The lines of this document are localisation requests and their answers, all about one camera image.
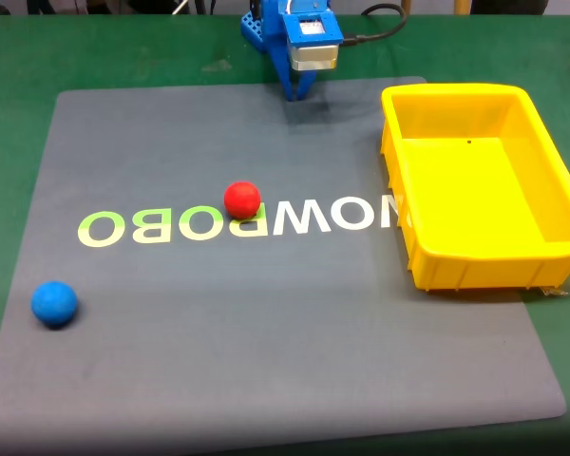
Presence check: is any grey mat with lettering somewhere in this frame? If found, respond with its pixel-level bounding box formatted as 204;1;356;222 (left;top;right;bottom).
0;75;569;446

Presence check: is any yellow plastic bin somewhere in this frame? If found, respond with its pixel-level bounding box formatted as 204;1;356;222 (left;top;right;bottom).
379;83;570;294

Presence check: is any clear tape piece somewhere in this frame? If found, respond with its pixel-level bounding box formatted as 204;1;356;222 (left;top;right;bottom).
522;278;570;300

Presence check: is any silver camera box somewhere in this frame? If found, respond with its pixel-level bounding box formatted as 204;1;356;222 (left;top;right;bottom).
288;42;341;73

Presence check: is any black camera cable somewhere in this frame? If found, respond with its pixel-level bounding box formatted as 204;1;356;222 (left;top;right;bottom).
340;3;408;48

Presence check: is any red ball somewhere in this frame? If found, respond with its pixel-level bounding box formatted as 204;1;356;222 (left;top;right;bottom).
223;180;262;220

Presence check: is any blue ball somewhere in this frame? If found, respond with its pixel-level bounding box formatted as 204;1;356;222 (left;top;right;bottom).
30;280;80;328

